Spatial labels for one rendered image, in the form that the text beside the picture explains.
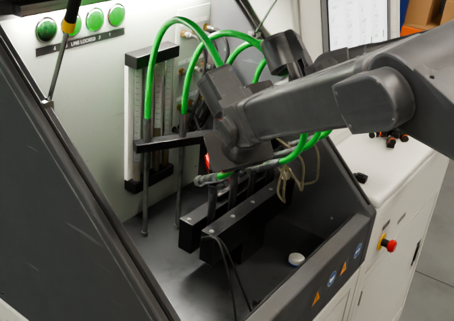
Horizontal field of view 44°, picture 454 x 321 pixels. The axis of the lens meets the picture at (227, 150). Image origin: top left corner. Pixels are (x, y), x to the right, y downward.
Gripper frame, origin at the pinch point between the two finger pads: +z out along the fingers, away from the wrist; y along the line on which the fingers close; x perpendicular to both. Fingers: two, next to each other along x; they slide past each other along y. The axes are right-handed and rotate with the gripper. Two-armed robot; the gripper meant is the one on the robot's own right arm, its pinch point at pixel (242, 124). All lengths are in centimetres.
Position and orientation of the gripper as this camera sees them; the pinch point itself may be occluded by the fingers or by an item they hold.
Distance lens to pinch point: 112.3
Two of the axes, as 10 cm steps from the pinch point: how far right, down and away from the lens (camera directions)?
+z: -5.0, 3.1, 8.1
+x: -7.8, 2.4, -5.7
